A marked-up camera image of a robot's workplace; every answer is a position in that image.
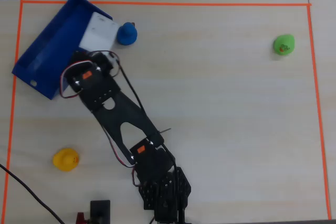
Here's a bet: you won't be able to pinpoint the small black clamp base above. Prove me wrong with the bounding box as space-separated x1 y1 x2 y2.
90 199 111 224

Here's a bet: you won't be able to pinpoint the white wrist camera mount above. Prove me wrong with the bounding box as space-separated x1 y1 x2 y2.
78 11 121 52

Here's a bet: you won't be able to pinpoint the blue plastic box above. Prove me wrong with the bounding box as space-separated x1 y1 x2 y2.
12 0 113 101

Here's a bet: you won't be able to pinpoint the blue rubber duck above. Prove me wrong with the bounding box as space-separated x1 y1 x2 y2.
117 22 138 46

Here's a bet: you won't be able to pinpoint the green rubber duck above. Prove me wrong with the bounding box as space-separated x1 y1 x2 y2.
273 34 296 56

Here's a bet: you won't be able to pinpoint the yellow rubber duck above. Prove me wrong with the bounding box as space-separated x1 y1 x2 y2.
52 148 80 172

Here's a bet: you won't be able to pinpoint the thick black cable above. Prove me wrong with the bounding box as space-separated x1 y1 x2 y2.
0 163 66 224

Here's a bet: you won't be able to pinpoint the black camera cable on arm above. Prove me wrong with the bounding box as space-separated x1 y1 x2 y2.
89 50 176 177

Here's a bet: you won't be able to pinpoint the orange tape border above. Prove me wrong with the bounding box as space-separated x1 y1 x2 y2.
1 0 332 221

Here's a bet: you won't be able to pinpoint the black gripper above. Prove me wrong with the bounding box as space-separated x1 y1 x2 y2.
90 50 121 77

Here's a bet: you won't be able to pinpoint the red white servo wires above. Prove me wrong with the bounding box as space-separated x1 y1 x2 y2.
60 60 92 100

